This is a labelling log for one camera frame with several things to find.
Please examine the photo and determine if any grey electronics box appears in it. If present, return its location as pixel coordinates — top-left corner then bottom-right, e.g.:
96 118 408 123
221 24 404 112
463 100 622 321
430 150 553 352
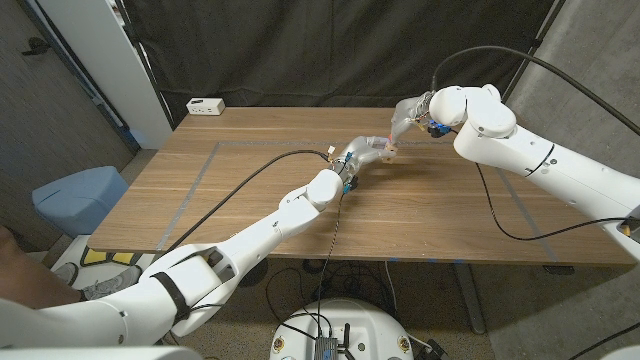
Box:
313 335 340 360

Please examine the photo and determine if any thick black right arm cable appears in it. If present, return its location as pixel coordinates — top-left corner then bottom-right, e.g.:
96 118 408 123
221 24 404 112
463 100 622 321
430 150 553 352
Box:
430 45 640 137

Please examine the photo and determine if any black floor device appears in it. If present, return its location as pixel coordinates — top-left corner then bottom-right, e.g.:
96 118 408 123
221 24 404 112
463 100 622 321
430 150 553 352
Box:
424 338 450 360

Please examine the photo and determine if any black door handle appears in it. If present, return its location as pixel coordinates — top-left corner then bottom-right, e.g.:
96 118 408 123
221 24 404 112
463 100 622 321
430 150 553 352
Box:
20 37 51 56

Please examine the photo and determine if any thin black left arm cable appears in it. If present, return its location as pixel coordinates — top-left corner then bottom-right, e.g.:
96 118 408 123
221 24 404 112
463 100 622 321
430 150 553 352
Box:
189 192 346 341

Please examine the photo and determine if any black floor cable bundle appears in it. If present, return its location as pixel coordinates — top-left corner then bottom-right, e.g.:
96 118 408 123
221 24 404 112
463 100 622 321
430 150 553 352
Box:
264 258 401 326

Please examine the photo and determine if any grey table leg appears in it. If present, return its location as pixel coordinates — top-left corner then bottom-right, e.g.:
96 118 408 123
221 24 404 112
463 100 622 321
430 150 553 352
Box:
452 263 487 335

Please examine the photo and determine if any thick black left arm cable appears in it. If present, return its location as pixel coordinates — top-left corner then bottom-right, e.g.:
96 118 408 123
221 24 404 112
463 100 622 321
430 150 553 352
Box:
159 148 334 256

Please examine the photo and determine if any black backdrop curtain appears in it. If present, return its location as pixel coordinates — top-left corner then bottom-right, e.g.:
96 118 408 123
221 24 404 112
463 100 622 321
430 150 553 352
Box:
122 0 569 124

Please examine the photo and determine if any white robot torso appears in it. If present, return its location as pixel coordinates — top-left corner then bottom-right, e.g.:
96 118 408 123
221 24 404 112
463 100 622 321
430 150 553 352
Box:
269 298 415 360

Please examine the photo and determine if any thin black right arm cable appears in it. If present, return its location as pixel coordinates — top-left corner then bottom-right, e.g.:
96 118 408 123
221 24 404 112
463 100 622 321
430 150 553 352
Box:
473 162 631 242

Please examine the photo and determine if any yellow black floor object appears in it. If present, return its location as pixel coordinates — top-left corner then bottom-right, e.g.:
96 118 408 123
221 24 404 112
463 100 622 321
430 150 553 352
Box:
82 248 136 266

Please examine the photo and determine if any blue padded stool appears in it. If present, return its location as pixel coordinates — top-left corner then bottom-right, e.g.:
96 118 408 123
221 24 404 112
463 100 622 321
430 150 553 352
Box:
31 165 130 239

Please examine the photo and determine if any grey black sneaker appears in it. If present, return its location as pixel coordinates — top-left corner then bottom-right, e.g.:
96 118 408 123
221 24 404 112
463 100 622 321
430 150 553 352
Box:
82 264 144 301
52 262 79 287

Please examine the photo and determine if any white power strip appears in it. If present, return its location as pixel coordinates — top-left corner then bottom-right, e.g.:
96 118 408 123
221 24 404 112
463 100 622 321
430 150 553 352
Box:
185 97 226 117

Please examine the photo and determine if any person's bare leg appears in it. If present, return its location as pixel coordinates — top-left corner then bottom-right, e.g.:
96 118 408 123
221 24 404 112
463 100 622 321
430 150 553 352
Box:
0 224 86 310

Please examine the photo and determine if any white cabinet panel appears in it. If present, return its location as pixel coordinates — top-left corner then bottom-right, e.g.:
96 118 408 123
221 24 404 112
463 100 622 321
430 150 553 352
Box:
37 0 174 150

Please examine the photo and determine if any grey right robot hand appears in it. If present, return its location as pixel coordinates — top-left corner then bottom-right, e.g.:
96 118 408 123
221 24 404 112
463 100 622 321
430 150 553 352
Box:
388 90 436 147

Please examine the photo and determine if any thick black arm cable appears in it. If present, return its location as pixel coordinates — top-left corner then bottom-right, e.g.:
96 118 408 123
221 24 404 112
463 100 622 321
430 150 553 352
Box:
430 45 640 137
159 148 334 256

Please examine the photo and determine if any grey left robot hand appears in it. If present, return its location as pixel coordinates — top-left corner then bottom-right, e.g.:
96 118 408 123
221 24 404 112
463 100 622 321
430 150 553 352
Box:
329 134 399 189

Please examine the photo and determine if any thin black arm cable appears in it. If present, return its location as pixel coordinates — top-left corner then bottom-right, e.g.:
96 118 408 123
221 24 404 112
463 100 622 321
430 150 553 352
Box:
473 162 631 242
189 192 346 341

